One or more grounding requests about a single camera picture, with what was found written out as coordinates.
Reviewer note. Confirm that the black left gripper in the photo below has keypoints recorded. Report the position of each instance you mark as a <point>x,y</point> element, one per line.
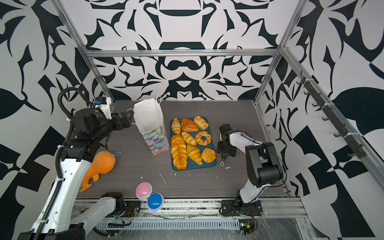
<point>125,121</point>

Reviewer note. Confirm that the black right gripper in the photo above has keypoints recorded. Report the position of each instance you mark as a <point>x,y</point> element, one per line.
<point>219,148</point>

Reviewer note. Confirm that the floral white paper bag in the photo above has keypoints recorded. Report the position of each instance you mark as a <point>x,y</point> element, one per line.
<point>149,119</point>

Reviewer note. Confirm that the small braided bread roll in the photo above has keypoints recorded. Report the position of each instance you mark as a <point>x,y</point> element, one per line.
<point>201,123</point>

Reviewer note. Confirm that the orange triangular pastry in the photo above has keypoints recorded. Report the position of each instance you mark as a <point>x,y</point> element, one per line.
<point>189,125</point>

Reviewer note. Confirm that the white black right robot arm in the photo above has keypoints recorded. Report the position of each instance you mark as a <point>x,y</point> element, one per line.
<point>263,169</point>

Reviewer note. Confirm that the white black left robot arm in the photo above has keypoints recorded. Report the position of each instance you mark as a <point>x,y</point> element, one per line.
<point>88,127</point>

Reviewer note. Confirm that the long braided bread loaf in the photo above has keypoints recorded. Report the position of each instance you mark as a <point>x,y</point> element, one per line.
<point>179,152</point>

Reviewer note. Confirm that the knotted round bun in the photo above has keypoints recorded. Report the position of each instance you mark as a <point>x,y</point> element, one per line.
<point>208,155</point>

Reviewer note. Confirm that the large striped croissant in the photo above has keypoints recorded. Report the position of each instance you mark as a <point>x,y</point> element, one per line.
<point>194,154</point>

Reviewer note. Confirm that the teal rectangular tray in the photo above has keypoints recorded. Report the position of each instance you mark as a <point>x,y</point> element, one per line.
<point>191,164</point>

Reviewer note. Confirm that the small striped croissant middle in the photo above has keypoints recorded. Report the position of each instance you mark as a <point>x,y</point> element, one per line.
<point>189,139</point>

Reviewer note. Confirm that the orange plush toy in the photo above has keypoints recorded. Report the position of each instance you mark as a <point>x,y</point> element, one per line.
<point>103,163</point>

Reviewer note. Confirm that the pink round button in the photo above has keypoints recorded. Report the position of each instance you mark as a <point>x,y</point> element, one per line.
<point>143,190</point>

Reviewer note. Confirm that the green circuit board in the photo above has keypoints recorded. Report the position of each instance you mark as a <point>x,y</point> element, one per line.
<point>247,228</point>

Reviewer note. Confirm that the blue round button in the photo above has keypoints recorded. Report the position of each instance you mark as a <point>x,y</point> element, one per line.
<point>155,202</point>

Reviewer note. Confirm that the black hook rack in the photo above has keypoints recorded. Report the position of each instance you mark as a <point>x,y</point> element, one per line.
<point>334,115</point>

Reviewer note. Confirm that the ring-shaped bread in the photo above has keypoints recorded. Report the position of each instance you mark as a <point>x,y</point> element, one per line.
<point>203,138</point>

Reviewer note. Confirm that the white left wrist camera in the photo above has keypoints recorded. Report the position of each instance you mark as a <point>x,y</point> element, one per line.
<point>104,104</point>

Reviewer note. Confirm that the white slotted cable duct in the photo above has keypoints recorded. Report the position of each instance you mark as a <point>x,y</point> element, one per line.
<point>173,224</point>

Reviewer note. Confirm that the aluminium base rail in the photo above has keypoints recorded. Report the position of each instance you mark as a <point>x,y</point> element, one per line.
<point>216,208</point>

